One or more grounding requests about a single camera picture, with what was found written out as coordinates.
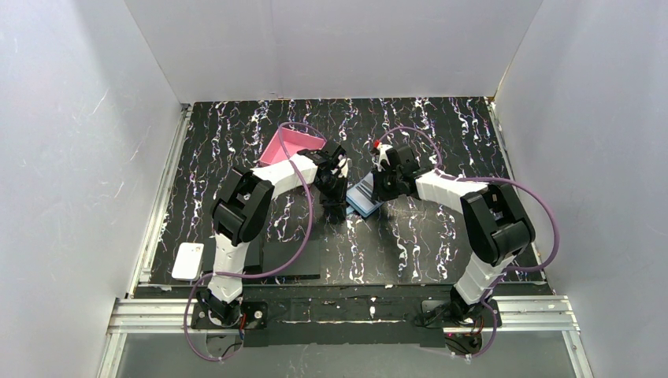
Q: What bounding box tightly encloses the blue leather card holder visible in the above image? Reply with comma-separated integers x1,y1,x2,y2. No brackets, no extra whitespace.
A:
346,172,384,218

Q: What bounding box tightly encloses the pink plastic tray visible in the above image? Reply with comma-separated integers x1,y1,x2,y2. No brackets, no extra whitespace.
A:
258,128,325,166

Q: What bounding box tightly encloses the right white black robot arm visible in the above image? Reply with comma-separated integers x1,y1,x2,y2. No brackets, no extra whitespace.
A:
372,141,536,322

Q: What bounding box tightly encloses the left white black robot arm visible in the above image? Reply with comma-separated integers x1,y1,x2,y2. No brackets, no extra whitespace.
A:
195,141,348,328

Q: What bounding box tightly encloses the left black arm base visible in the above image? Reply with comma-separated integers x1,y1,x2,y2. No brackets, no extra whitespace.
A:
189,302,269,331

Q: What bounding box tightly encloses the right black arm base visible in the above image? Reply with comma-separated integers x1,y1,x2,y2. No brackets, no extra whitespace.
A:
414,300,503,332

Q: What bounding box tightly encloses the large black flat plate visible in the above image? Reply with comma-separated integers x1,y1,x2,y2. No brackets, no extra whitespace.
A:
261,239,322,281

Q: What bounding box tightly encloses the small black flat plate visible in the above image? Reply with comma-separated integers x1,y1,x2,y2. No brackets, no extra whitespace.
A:
243,239,264,275

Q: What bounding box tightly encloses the white rectangular device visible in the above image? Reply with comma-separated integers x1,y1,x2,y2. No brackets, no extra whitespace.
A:
171,243,204,281

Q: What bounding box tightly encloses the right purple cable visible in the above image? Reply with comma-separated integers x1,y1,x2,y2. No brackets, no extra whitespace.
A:
375,125,561,359

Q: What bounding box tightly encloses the aluminium left side rail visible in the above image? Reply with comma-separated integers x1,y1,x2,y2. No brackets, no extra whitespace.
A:
125,103,193,299

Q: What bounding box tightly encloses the aluminium front rail frame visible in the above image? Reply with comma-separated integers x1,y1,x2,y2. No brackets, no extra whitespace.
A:
98,293,593,377

